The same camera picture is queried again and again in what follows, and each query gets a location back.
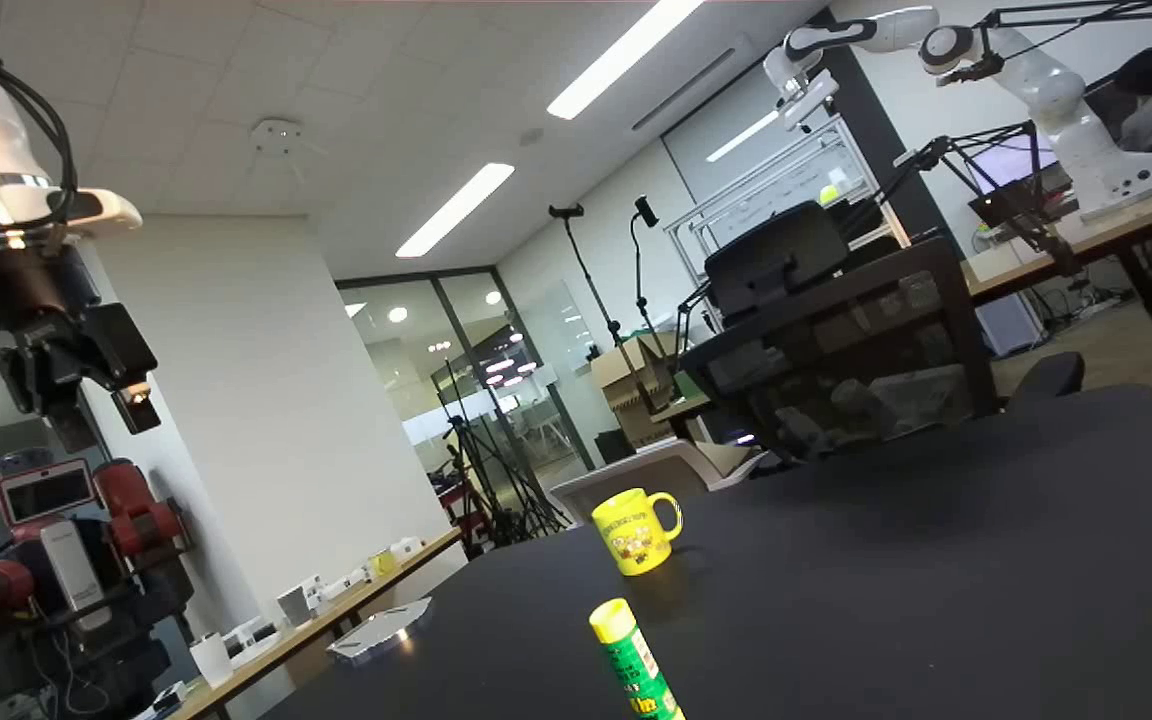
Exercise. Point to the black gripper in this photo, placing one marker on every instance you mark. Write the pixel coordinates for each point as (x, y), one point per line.
(66, 334)

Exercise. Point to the yellow green glue stick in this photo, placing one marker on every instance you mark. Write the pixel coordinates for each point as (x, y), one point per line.
(635, 667)

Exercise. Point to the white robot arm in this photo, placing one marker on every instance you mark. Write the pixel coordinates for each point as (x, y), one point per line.
(43, 196)

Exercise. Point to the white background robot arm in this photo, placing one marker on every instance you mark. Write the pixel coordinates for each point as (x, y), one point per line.
(1103, 174)

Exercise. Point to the yellow mug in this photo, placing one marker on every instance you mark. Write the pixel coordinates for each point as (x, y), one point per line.
(639, 530)

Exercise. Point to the red black humanoid robot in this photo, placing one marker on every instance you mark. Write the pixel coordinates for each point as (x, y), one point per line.
(90, 568)

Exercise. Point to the long wooden side table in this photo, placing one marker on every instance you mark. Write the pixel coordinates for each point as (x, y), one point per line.
(215, 696)

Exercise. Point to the white paper tray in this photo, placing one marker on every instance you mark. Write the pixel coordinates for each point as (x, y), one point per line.
(378, 631)

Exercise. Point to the black tripod stand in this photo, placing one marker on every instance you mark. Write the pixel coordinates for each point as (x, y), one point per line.
(567, 217)

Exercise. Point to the black wire mesh cart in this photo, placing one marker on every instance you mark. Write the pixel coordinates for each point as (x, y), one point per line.
(878, 354)

